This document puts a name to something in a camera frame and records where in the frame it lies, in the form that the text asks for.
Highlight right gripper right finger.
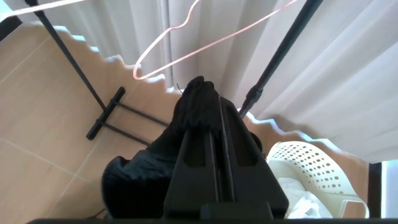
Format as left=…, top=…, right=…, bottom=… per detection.
left=219, top=96, right=290, bottom=218

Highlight black shorts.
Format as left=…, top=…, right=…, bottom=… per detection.
left=101, top=75, right=265, bottom=218

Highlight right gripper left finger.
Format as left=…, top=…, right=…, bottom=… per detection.
left=164, top=128, right=220, bottom=218

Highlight black clothes rack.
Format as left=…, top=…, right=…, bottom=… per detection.
left=24, top=0, right=324, bottom=147

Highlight pink clothes hanger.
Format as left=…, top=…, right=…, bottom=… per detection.
left=132, top=0, right=299, bottom=81

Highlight white garment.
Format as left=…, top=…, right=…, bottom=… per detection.
left=278, top=177, right=333, bottom=218

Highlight white laundry basket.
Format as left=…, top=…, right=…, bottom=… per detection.
left=266, top=141, right=370, bottom=218

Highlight beige curtain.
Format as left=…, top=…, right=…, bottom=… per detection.
left=6, top=0, right=398, bottom=164

